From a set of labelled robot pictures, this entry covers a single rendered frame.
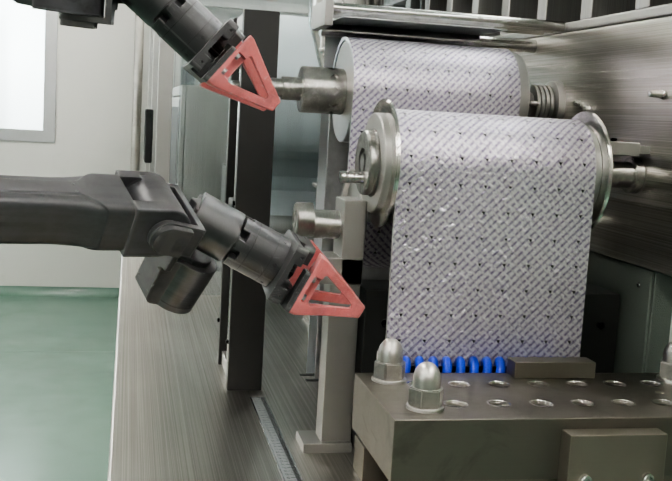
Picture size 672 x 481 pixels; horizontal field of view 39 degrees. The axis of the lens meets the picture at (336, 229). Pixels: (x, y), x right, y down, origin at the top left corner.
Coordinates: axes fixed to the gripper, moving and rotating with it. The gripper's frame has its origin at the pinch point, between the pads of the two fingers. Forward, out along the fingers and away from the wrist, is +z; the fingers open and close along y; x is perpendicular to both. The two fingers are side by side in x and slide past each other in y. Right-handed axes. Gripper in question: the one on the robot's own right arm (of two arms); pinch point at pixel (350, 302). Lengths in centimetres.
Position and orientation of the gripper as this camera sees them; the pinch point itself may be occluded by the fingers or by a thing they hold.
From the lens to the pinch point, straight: 105.0
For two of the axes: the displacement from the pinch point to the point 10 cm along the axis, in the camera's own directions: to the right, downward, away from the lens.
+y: 1.5, 1.7, -9.7
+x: 5.0, -8.6, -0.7
